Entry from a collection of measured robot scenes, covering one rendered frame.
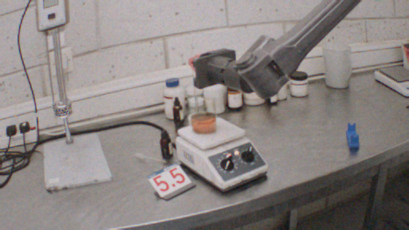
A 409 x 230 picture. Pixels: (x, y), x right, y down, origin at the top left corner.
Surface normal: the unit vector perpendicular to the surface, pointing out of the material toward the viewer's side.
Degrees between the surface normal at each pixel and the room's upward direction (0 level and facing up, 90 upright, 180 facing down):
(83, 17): 90
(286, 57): 85
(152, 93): 90
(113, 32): 90
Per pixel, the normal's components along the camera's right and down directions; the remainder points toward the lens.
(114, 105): 0.32, 0.32
